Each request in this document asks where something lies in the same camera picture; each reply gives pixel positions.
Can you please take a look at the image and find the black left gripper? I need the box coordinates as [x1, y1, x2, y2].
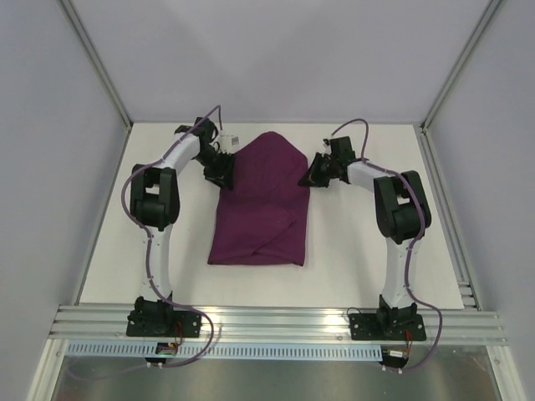
[195, 148, 237, 190]

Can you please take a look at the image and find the purple cloth drape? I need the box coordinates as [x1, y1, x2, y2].
[207, 132, 310, 266]

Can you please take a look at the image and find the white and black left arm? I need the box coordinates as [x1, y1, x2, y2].
[121, 117, 235, 338]

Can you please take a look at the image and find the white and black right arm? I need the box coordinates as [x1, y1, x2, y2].
[298, 136, 431, 338]

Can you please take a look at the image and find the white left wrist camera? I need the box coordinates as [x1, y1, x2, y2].
[218, 130, 240, 153]

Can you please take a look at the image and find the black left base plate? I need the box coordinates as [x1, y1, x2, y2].
[126, 310, 201, 338]

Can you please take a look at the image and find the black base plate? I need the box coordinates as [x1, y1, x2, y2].
[126, 310, 201, 338]
[348, 312, 427, 342]

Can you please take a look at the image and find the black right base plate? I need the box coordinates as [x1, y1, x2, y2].
[348, 312, 427, 342]

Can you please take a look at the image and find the white slotted cable duct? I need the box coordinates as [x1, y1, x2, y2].
[66, 341, 383, 362]

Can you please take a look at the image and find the aluminium mounting rail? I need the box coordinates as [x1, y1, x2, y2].
[48, 304, 507, 346]

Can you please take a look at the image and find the aluminium frame post left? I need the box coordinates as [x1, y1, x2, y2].
[57, 0, 134, 131]

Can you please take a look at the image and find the aluminium frame post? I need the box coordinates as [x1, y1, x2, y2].
[57, 0, 134, 131]
[420, 0, 507, 134]

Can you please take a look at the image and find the aluminium frame post right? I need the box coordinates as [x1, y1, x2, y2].
[420, 0, 507, 134]

